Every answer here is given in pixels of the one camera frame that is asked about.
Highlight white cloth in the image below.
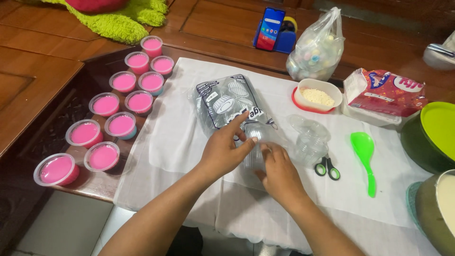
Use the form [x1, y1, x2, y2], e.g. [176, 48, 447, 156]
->
[114, 57, 441, 256]

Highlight person's right hand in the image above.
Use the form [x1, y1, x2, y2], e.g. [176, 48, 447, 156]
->
[255, 142, 310, 214]

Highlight black green scissors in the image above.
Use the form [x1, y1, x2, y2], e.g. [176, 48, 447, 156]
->
[314, 154, 341, 181]

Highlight green plastic spoon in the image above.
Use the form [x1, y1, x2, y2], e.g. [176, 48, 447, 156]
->
[350, 132, 377, 198]

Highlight grated cheese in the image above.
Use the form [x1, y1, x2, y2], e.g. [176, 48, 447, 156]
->
[300, 88, 335, 107]

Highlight clear plastic cup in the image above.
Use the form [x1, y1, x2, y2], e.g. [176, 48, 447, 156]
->
[242, 123, 282, 172]

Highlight group of pink pudding cups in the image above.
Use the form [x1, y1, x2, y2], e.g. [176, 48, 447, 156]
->
[33, 35, 175, 187]

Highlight blue tape dispenser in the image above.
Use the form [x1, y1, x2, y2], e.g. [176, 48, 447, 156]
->
[253, 16, 298, 55]

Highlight printed plastic bag of cups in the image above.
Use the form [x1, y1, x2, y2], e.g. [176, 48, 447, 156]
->
[188, 74, 278, 143]

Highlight silver grey object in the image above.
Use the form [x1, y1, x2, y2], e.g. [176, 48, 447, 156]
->
[422, 30, 455, 71]

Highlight pink plush item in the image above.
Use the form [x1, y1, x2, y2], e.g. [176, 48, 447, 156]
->
[65, 0, 129, 14]

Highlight blue smartphone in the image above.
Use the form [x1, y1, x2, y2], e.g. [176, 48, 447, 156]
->
[255, 7, 286, 51]

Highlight white rectangular container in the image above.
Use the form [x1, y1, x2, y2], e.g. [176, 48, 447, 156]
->
[294, 78, 343, 111]

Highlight teal mat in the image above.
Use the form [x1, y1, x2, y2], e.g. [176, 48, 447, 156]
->
[406, 181, 428, 236]

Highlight person's dark clothing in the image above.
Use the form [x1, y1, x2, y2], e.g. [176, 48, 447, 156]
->
[166, 226, 204, 256]

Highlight green fluffy toy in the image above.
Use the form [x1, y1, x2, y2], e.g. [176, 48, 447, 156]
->
[16, 0, 169, 45]

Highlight red white tissue pack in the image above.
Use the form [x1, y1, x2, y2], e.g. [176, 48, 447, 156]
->
[341, 68, 429, 127]

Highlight olive pot with white cream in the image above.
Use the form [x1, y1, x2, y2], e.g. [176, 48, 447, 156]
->
[414, 169, 455, 256]

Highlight red container lid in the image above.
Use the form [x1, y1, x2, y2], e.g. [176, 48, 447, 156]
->
[291, 87, 336, 115]

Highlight clear bag of candies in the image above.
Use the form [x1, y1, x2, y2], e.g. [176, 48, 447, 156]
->
[285, 6, 346, 82]

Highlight stack of clear plastic cups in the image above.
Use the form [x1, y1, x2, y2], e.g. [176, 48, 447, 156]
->
[287, 114, 332, 166]

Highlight dark green bowl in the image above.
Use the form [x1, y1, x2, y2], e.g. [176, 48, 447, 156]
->
[400, 107, 455, 175]

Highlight lime green lid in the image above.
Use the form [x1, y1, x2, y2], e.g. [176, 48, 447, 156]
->
[420, 101, 455, 161]

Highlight person's left hand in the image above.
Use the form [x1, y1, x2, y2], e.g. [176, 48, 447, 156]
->
[196, 111, 259, 182]

